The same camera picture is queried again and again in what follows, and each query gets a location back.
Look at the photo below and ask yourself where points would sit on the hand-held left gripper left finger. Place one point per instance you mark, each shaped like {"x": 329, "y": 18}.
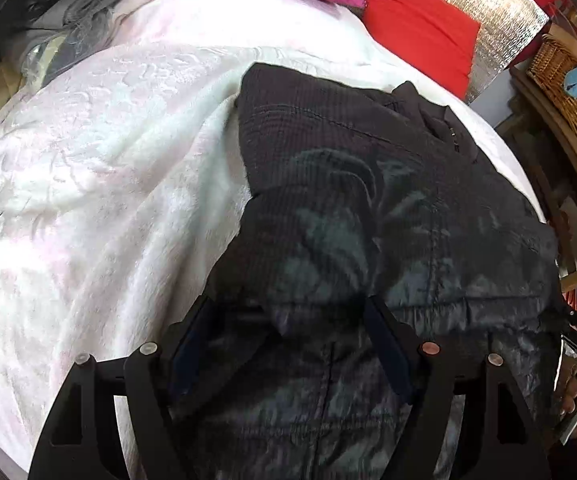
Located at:
{"x": 188, "y": 355}

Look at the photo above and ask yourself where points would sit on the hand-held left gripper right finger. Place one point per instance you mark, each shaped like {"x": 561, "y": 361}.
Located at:
{"x": 391, "y": 355}

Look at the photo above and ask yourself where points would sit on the dark quilted jacket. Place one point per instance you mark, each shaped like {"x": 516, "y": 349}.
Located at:
{"x": 368, "y": 185}

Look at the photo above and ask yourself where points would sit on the wooden side table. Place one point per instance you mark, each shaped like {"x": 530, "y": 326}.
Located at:
{"x": 563, "y": 150}

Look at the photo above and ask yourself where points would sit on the white fleece blanket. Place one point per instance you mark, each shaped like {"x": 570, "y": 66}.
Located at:
{"x": 93, "y": 160}

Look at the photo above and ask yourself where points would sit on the red pillow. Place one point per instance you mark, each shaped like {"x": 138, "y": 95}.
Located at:
{"x": 418, "y": 30}

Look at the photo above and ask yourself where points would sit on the silver foil insulation panel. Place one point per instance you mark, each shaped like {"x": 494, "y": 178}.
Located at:
{"x": 498, "y": 5}

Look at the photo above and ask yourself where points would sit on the grey clothing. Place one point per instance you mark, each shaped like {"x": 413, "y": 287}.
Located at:
{"x": 83, "y": 15}

